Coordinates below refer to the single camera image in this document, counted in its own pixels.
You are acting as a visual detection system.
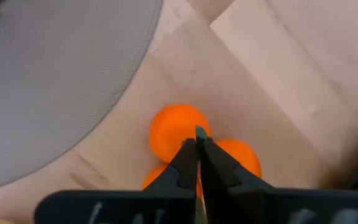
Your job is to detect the round grey textured mat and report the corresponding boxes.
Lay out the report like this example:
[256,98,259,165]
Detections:
[0,0,164,194]

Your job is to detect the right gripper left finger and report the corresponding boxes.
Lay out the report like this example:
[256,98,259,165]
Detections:
[35,138,200,224]

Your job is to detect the orange tangerine cluster with leaves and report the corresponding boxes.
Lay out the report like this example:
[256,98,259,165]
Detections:
[141,104,263,224]

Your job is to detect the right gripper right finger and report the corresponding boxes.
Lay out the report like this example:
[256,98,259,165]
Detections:
[199,137,358,224]

